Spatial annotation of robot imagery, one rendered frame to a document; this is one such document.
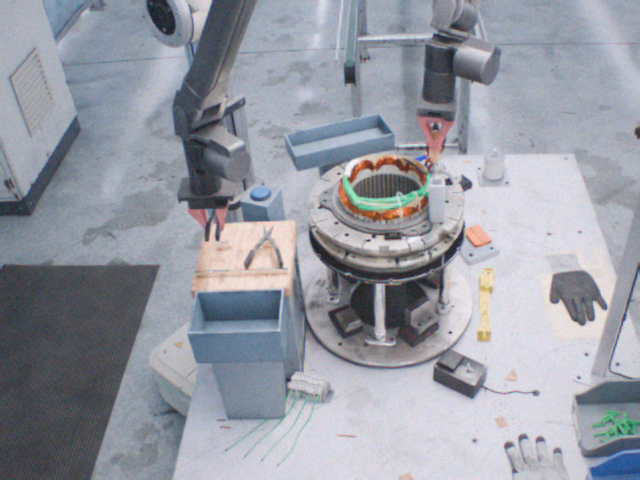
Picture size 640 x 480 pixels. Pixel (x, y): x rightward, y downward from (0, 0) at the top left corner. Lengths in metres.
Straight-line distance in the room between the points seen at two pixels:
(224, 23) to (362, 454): 0.84
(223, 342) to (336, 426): 0.32
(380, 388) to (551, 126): 2.54
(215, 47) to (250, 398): 0.70
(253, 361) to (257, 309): 0.11
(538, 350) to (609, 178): 2.00
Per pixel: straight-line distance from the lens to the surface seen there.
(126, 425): 2.58
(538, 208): 1.99
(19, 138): 3.59
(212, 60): 1.12
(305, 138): 1.79
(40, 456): 2.61
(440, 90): 1.25
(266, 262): 1.40
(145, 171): 3.72
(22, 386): 2.84
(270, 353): 1.32
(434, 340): 1.59
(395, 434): 1.46
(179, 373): 2.32
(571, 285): 1.75
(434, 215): 1.41
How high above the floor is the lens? 1.99
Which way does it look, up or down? 40 degrees down
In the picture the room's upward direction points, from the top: 6 degrees counter-clockwise
